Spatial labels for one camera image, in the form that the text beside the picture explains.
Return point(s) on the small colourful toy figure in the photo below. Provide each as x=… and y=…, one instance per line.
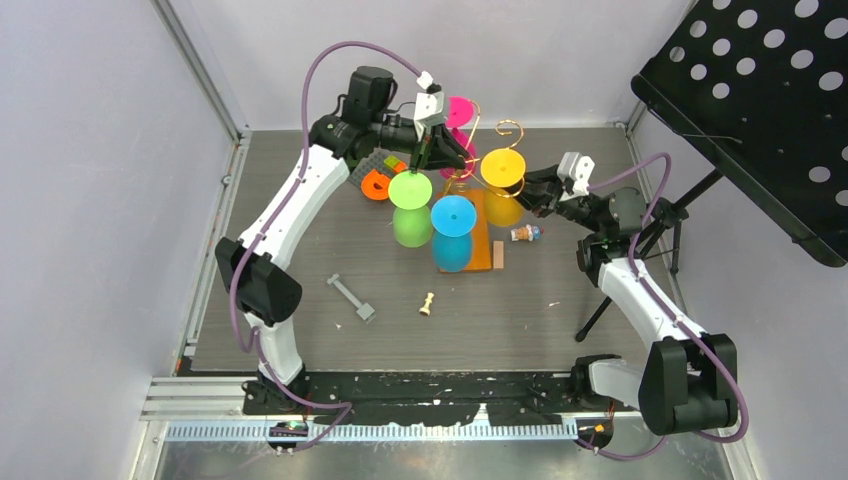
x=528, y=233

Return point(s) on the grey metal T-shaped part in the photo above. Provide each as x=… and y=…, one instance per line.
x=363, y=309

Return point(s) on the orange plastic U-shaped toy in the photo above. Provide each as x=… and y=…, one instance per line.
x=375, y=185

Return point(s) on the blue plastic wine glass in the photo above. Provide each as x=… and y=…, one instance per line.
x=453, y=218

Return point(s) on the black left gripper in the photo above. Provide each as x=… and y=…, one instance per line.
x=426, y=150

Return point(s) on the green plastic wine glass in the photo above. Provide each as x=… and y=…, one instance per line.
x=410, y=193

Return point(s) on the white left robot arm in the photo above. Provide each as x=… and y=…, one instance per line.
x=254, y=266

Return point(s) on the black music stand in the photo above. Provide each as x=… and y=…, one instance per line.
x=750, y=97

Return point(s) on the grey lego plate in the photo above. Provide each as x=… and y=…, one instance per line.
x=376, y=161

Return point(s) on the pink plastic wine glass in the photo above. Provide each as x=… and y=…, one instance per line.
x=462, y=112

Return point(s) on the yellow plastic wine glass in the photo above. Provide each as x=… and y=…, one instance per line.
x=503, y=170

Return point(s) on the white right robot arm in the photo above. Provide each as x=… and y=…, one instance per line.
x=689, y=381

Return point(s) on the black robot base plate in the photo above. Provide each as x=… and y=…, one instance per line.
x=427, y=398

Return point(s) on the white chess piece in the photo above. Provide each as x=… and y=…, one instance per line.
x=425, y=310

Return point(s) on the green lego brick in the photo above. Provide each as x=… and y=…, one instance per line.
x=395, y=164

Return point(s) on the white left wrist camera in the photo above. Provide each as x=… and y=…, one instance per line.
x=430, y=106

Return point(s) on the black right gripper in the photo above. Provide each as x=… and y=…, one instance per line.
x=540, y=199

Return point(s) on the small wooden block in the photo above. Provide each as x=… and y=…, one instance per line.
x=498, y=255

